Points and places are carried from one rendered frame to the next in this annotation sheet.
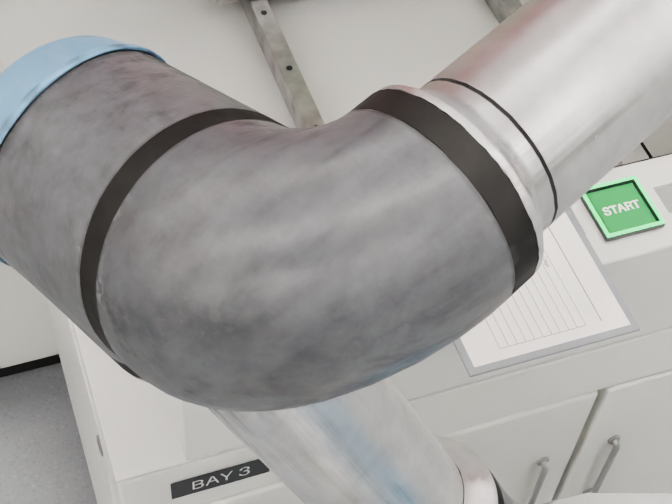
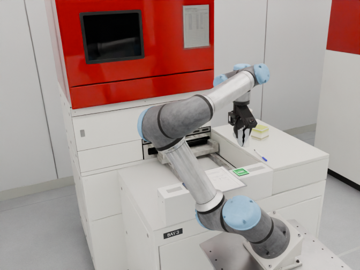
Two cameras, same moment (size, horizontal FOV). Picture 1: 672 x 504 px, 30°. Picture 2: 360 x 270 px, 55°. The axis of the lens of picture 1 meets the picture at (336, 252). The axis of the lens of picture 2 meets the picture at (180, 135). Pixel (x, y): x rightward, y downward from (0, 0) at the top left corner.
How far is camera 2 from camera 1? 74 cm
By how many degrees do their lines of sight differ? 31
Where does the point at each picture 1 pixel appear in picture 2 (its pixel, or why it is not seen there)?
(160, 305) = (168, 115)
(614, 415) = not seen: hidden behind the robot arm
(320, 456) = (190, 170)
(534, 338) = (227, 188)
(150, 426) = (158, 222)
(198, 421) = (167, 214)
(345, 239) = (189, 104)
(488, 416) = not seen: hidden behind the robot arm
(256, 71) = (170, 174)
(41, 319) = (125, 257)
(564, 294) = (232, 182)
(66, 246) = (155, 118)
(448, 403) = not seen: hidden behind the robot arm
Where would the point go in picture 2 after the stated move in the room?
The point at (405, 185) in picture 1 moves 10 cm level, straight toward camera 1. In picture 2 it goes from (195, 99) to (193, 109)
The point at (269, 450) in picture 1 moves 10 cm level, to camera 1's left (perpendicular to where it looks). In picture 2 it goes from (182, 169) to (153, 170)
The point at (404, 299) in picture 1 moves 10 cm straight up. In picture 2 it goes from (196, 110) to (196, 77)
